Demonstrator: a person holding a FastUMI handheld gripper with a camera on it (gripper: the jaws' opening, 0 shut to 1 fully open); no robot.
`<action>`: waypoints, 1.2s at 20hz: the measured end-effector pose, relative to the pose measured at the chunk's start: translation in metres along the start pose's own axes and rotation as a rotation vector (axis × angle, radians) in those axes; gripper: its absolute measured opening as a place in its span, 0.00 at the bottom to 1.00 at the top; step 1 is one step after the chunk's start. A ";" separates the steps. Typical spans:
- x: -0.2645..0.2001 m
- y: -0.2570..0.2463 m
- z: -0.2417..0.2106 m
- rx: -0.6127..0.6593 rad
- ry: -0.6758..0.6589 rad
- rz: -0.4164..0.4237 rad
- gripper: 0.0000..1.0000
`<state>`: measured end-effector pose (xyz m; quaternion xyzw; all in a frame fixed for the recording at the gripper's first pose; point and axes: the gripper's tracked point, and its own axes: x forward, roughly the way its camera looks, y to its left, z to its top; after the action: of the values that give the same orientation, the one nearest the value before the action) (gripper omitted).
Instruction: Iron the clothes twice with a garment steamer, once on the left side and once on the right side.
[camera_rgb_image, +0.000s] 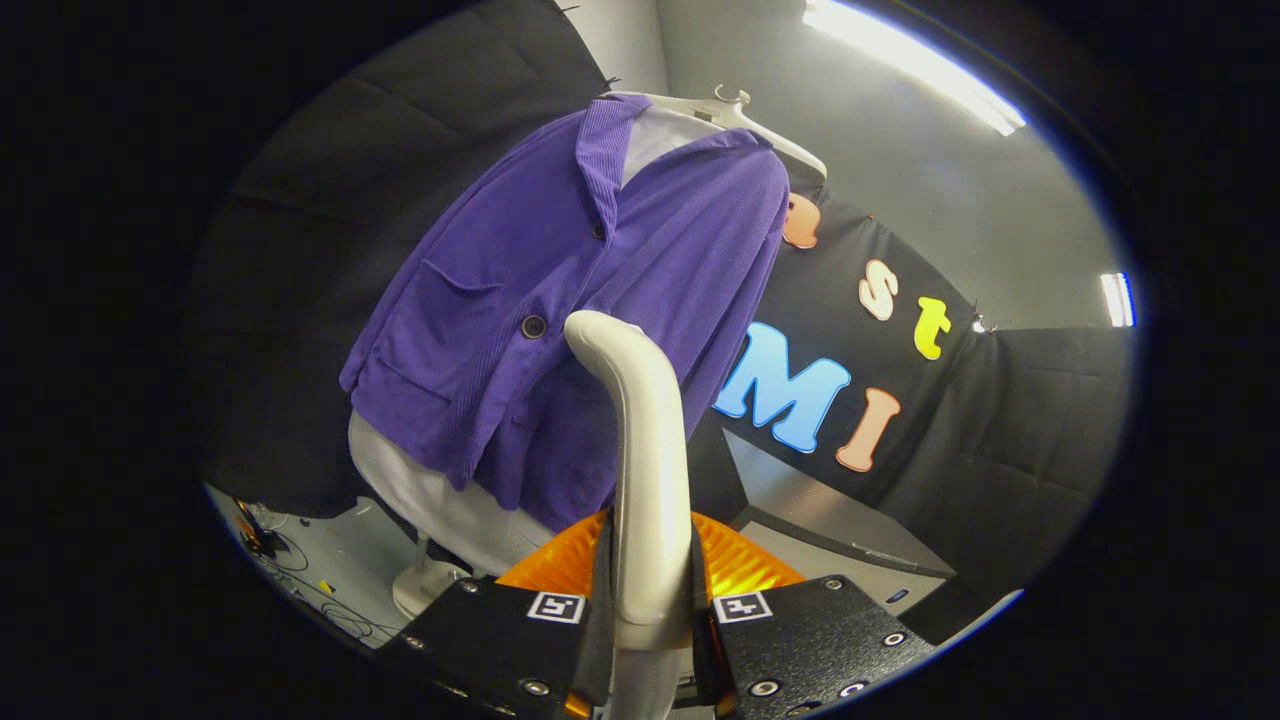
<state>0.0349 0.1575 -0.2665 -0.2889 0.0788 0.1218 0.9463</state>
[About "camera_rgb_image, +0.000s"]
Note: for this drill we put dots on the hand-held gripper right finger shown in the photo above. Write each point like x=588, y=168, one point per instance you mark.
x=810, y=640

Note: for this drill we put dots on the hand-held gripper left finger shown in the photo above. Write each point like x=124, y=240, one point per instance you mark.
x=500, y=640

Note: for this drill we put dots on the white shirt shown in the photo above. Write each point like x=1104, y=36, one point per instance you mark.
x=450, y=510

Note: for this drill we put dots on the white garment steamer head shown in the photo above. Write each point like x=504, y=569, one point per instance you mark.
x=650, y=480

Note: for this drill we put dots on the round steamer stand base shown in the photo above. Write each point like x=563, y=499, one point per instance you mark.
x=420, y=590

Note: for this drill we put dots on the white clothes hanger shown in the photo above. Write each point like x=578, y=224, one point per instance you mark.
x=790, y=150

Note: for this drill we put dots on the grey drawer cabinet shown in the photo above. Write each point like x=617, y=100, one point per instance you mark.
x=820, y=510

